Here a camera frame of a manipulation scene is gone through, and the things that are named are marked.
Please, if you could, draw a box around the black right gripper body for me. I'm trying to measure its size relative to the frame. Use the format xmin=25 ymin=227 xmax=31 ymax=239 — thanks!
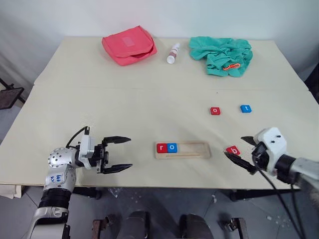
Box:
xmin=251 ymin=141 xmax=271 ymax=173

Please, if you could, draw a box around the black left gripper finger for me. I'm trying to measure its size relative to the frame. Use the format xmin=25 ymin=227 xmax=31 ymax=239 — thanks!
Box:
xmin=102 ymin=135 xmax=132 ymax=146
xmin=101 ymin=163 xmax=134 ymax=175

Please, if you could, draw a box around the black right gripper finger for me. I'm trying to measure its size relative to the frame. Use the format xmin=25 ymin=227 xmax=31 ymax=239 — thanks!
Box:
xmin=224 ymin=151 xmax=258 ymax=175
xmin=240 ymin=135 xmax=258 ymax=148

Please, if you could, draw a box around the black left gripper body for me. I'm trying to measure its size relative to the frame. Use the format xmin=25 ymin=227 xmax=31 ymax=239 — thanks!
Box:
xmin=93 ymin=139 xmax=112 ymax=174

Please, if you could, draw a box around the red letter b block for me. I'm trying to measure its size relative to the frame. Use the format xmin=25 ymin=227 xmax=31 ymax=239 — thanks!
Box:
xmin=226 ymin=145 xmax=242 ymax=156

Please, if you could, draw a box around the wooden letter tray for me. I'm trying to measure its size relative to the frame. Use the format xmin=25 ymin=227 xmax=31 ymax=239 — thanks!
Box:
xmin=154 ymin=141 xmax=212 ymax=160

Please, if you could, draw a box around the blue letter o block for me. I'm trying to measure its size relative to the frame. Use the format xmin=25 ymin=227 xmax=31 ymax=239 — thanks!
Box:
xmin=166 ymin=142 xmax=179 ymax=154

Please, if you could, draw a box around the dark rounded shape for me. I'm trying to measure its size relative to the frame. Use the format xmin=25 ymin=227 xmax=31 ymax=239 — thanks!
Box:
xmin=123 ymin=210 xmax=152 ymax=239
xmin=179 ymin=213 xmax=213 ymax=239

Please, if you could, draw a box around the dark object at room edge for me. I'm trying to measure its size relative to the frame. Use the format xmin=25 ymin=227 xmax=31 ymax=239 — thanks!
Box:
xmin=304 ymin=62 xmax=319 ymax=106

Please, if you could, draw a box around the red fabric pouch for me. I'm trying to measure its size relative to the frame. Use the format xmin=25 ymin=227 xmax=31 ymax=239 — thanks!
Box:
xmin=101 ymin=25 xmax=158 ymax=67

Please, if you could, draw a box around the crumpled green cloth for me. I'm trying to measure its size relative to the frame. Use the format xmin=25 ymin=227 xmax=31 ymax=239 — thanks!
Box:
xmin=188 ymin=36 xmax=254 ymax=78

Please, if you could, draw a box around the beige panel under table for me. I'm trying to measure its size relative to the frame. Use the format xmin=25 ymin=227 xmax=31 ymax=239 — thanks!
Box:
xmin=0 ymin=185 xmax=22 ymax=199

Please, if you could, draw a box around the small white bottle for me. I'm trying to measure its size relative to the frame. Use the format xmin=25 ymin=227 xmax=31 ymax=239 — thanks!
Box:
xmin=166 ymin=42 xmax=181 ymax=64

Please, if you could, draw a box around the black metal stand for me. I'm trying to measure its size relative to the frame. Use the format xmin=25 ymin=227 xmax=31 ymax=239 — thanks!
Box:
xmin=0 ymin=77 xmax=26 ymax=111

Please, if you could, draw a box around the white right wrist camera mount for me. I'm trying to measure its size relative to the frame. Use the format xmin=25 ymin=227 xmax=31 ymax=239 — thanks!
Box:
xmin=253 ymin=127 xmax=287 ymax=175

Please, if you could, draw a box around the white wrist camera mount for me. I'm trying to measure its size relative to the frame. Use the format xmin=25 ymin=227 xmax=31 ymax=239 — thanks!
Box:
xmin=253 ymin=127 xmax=287 ymax=175
xmin=79 ymin=134 xmax=97 ymax=170

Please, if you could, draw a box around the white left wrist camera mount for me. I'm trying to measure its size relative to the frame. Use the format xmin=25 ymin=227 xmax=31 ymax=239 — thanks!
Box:
xmin=79 ymin=134 xmax=97 ymax=170

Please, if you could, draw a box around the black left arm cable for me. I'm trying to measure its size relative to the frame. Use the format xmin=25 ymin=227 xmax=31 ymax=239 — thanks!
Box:
xmin=66 ymin=126 xmax=90 ymax=150

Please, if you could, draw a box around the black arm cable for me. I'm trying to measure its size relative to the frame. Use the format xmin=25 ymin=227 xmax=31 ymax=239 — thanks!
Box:
xmin=253 ymin=154 xmax=308 ymax=239
xmin=66 ymin=126 xmax=90 ymax=150

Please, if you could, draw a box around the black metal table frame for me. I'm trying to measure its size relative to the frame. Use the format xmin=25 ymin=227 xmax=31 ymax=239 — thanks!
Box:
xmin=72 ymin=186 xmax=301 ymax=202

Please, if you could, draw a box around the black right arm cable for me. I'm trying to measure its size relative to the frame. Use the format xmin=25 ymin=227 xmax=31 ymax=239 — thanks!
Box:
xmin=253 ymin=154 xmax=308 ymax=239

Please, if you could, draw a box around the rusty metal bracket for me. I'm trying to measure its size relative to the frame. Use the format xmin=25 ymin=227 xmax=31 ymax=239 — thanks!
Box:
xmin=219 ymin=217 xmax=247 ymax=239
xmin=92 ymin=215 xmax=113 ymax=239

